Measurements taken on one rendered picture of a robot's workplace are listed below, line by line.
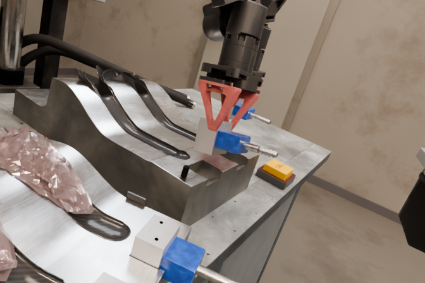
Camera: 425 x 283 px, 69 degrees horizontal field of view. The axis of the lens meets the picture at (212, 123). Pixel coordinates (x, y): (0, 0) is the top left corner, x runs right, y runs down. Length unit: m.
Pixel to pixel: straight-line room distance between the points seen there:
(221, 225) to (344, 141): 2.53
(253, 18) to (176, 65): 3.00
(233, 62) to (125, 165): 0.25
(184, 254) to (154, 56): 3.32
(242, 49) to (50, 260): 0.36
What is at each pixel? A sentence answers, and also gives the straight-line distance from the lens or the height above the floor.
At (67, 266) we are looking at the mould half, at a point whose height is 0.86.
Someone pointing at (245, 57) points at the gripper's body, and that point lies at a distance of 0.49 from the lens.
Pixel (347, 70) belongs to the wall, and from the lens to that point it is 2.97.
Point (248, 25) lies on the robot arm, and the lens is 0.49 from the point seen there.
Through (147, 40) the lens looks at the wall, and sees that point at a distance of 3.70.
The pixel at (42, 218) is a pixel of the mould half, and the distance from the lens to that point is 0.41.
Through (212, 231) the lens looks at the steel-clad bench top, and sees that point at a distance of 0.56.
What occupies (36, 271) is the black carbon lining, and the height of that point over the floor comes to 0.85.
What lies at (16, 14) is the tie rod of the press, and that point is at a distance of 1.06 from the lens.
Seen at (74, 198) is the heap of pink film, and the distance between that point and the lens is 0.43.
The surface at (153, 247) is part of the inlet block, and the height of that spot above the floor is 0.88.
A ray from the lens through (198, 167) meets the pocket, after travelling 0.57.
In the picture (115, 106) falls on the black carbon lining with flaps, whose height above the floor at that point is 0.91.
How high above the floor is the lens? 1.12
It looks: 17 degrees down
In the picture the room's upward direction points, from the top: 18 degrees clockwise
